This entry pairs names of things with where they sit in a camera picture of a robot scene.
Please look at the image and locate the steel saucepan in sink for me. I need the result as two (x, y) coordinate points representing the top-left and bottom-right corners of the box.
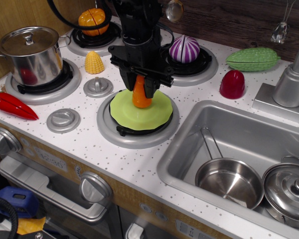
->
(195, 127), (264, 210)

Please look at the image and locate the front left burner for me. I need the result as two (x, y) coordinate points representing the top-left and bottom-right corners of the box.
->
(5, 59), (81, 105)

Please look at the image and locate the grey oven knob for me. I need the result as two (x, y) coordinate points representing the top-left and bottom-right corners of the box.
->
(79, 171), (113, 204)
(0, 127), (22, 155)

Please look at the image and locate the grey stove knob front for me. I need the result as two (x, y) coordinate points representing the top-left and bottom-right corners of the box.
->
(46, 109), (81, 133)

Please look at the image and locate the dark red toy pepper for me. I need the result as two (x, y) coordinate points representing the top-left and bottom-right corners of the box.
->
(219, 70), (245, 99)

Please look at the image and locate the yellow toy corn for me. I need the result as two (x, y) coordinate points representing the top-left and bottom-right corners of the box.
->
(85, 51), (105, 74)

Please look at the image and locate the blue clamp tool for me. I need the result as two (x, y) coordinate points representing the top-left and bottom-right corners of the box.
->
(0, 186), (39, 218)

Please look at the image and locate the green toy bitter gourd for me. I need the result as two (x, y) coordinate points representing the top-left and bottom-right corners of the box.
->
(226, 47), (281, 72)

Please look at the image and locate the orange toy carrot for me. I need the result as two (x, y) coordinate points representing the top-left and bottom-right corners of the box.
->
(132, 75), (152, 109)

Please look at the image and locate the hanging steel ladle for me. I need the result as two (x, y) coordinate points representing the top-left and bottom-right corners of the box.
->
(165, 0), (184, 22)

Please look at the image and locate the grey oven knob right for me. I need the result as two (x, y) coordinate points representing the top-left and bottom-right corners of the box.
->
(79, 171), (113, 204)

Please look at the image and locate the grey stove knob middle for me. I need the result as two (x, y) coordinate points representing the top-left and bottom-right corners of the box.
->
(83, 77), (113, 98)

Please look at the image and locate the burner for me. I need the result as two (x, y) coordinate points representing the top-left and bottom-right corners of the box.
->
(160, 46), (218, 87)
(67, 22), (123, 56)
(5, 59), (81, 105)
(96, 91), (179, 149)

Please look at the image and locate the grey oven knob left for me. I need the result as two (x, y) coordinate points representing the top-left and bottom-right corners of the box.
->
(0, 127), (22, 155)

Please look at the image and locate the grey stove knob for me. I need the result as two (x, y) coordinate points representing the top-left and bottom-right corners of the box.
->
(46, 109), (81, 133)
(83, 77), (113, 98)

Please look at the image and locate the grey toy faucet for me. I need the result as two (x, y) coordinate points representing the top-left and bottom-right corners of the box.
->
(252, 9), (299, 125)

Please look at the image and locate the steel lidded pot in sink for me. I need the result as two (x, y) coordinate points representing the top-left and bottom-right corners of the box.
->
(262, 155), (299, 228)

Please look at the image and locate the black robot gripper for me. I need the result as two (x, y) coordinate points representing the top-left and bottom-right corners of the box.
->
(108, 32), (173, 99)

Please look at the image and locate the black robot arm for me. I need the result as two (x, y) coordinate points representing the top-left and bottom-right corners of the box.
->
(108, 0), (173, 99)

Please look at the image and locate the purple white toy onion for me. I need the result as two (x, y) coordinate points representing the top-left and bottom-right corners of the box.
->
(169, 35), (200, 64)

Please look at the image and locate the steel pot with lid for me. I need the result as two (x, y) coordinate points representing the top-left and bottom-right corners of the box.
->
(0, 26), (63, 87)

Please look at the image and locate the front centre burner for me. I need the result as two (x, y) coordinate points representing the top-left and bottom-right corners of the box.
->
(96, 91), (179, 149)

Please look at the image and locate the hanging steel whisk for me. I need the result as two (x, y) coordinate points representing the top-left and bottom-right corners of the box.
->
(270, 0), (297, 44)

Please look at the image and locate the grey oven door handle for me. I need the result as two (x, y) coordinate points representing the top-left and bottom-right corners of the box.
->
(0, 156), (108, 225)

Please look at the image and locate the green plastic plate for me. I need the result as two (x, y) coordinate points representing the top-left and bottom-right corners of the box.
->
(110, 90), (173, 130)

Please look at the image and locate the orange toy pumpkin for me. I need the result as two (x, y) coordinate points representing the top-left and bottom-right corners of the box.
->
(78, 8), (109, 36)

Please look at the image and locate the back right burner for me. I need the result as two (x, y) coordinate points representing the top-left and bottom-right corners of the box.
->
(160, 46), (218, 87)

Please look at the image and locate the red toy chili pepper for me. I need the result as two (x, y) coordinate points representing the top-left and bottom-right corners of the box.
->
(0, 92), (39, 120)

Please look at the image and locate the yellow cloth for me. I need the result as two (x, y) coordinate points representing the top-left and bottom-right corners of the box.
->
(17, 217), (46, 235)

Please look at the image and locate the grey toy sink basin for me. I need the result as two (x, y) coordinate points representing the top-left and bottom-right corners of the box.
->
(157, 101), (299, 239)

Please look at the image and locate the black cable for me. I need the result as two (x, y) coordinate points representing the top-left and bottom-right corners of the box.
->
(0, 196), (19, 239)

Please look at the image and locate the back left burner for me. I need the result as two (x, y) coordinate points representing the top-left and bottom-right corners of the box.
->
(67, 22), (123, 56)

